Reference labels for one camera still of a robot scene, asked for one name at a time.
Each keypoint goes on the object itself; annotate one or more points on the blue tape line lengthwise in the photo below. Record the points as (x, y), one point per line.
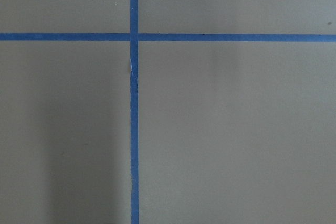
(134, 149)

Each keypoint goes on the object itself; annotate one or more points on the blue tape line crosswise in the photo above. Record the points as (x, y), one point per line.
(167, 37)

